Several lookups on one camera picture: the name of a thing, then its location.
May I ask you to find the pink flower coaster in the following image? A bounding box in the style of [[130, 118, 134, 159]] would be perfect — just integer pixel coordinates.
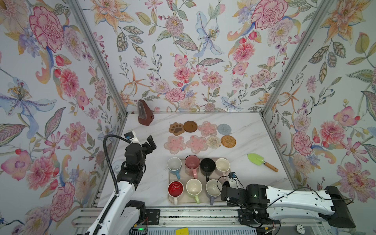
[[164, 136, 186, 155], [186, 135, 208, 154], [198, 121, 217, 137]]

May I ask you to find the white mug blue handle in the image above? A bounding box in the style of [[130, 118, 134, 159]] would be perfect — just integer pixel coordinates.
[[167, 157, 182, 180]]

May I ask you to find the brown paw shaped coaster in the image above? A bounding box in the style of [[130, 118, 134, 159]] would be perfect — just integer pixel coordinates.
[[168, 122, 185, 136]]

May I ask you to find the brown round wooden coaster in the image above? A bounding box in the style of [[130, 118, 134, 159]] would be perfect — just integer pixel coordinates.
[[183, 121, 198, 133]]

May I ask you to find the cream mug pink handle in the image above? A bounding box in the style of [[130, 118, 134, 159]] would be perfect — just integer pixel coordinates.
[[215, 158, 231, 178]]

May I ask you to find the red interior white mug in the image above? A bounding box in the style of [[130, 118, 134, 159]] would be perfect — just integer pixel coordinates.
[[167, 181, 184, 206]]

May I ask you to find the woven rattan round coaster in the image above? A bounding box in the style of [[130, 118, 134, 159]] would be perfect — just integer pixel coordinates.
[[221, 135, 237, 148]]

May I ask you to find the white embroidered round coaster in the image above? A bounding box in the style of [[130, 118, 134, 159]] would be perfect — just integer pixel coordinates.
[[207, 136, 221, 149]]

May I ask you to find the grey blue round coaster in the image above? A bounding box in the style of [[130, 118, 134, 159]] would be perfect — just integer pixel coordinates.
[[217, 123, 232, 136]]

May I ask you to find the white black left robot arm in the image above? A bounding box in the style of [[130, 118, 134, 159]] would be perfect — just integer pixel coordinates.
[[85, 132, 157, 235]]

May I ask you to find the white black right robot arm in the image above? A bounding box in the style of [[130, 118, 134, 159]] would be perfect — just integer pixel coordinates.
[[220, 184, 356, 229]]

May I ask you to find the white round table sticker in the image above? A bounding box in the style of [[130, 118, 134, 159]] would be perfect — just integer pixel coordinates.
[[112, 160, 123, 175]]

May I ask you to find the brown wooden metronome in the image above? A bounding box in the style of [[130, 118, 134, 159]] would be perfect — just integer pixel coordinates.
[[138, 99, 154, 126]]

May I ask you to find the green silicone spatula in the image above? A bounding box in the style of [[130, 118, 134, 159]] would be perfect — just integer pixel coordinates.
[[247, 153, 279, 172]]

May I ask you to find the beige serving tray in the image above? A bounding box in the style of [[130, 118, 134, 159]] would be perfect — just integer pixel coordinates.
[[167, 158, 237, 206]]

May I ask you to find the black mug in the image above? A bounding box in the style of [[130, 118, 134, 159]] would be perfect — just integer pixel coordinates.
[[200, 158, 216, 182]]

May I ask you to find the yellow sticky note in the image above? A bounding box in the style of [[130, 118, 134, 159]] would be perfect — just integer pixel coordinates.
[[175, 227, 190, 235]]

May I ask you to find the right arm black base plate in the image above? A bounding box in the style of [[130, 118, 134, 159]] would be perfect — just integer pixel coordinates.
[[237, 209, 281, 226]]

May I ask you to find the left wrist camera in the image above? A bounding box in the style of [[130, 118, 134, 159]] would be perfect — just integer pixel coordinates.
[[124, 131, 140, 144]]

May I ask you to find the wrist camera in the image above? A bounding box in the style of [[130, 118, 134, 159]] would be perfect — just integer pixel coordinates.
[[124, 131, 140, 144], [228, 172, 238, 180]]

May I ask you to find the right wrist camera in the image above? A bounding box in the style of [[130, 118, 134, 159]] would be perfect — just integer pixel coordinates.
[[228, 172, 238, 180]]

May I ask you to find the white mug purple handle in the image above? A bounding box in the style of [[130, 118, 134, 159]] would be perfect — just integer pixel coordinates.
[[206, 179, 222, 206]]

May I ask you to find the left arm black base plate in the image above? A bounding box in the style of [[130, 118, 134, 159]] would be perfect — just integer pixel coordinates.
[[132, 209, 161, 227]]

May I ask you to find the cream mug green handle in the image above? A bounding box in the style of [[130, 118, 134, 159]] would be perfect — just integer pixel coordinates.
[[186, 179, 203, 204]]

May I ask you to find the aluminium front rail frame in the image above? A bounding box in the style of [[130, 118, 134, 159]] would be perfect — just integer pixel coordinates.
[[71, 205, 327, 235]]

